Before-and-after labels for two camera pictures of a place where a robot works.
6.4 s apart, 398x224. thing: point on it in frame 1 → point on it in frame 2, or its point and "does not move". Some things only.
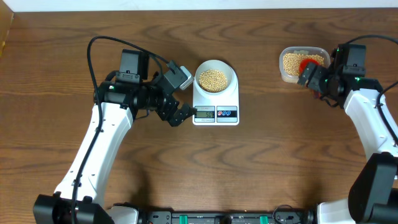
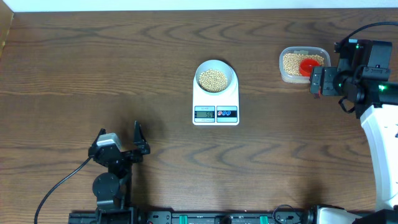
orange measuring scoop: x=304 y=63 does not move
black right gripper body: x=321 y=80 does not move
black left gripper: x=164 y=112 → x=141 y=145
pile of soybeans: x=291 y=61 does not move
